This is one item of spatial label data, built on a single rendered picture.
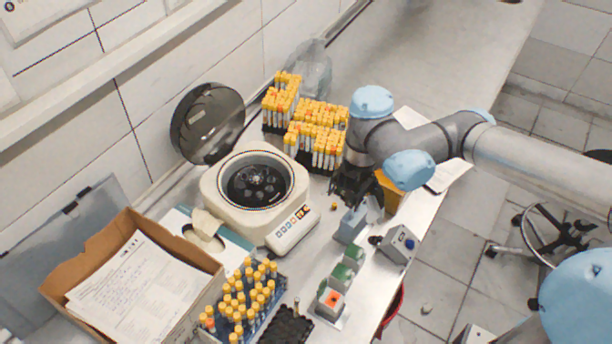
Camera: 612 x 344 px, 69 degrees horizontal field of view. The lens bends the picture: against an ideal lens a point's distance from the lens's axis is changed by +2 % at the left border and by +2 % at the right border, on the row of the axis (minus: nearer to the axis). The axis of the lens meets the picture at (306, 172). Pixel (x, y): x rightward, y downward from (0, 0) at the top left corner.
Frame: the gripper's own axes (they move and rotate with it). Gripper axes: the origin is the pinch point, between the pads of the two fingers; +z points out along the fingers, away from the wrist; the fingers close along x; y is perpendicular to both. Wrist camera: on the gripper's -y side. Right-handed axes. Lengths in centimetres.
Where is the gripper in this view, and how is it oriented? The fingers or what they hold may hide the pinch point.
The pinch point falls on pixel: (353, 206)
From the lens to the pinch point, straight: 105.4
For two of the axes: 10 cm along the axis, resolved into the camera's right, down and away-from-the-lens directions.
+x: 8.0, 4.8, -3.6
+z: -0.4, 6.4, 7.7
